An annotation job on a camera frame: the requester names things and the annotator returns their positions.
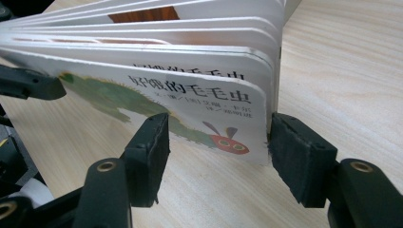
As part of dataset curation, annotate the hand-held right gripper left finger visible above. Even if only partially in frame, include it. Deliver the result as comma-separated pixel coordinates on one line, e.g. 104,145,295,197
121,112,171,209

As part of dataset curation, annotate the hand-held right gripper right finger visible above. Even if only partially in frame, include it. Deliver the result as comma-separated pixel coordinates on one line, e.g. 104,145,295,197
267,112,338,209

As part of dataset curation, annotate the white caterpillar board book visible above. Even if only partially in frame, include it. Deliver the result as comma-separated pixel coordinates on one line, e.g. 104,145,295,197
0,0,302,166

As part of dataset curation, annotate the white rounded object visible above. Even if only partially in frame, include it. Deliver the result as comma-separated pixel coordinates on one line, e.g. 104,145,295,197
10,178,55,208

